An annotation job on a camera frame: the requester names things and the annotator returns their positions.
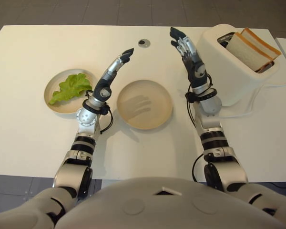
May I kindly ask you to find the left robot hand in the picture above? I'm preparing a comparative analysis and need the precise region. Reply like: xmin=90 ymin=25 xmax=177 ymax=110
xmin=91 ymin=47 xmax=135 ymax=104

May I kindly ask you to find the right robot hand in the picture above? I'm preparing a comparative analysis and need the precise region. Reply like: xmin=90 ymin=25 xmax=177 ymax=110
xmin=169 ymin=27 xmax=213 ymax=95

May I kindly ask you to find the cream toaster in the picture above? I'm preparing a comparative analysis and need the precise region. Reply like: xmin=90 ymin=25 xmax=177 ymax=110
xmin=195 ymin=23 xmax=282 ymax=107

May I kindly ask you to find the green lettuce leaf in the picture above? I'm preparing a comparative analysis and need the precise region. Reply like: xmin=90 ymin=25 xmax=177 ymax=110
xmin=49 ymin=73 xmax=93 ymax=105

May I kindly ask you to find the cream plate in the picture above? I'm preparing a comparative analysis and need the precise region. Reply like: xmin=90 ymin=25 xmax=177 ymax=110
xmin=43 ymin=69 xmax=98 ymax=116
xmin=116 ymin=79 xmax=174 ymax=130

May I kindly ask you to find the bread slice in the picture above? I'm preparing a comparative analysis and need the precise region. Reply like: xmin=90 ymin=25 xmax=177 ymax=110
xmin=240 ymin=27 xmax=282 ymax=63
xmin=225 ymin=32 xmax=275 ymax=72

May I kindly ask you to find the robot body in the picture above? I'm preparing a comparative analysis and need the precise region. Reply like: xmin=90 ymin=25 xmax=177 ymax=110
xmin=54 ymin=177 xmax=286 ymax=229

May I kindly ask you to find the black cable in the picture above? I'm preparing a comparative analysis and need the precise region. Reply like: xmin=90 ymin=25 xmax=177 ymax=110
xmin=184 ymin=73 xmax=217 ymax=183
xmin=85 ymin=90 xmax=114 ymax=135

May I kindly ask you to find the white cord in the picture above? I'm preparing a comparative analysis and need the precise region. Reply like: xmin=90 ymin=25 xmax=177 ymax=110
xmin=218 ymin=82 xmax=286 ymax=119

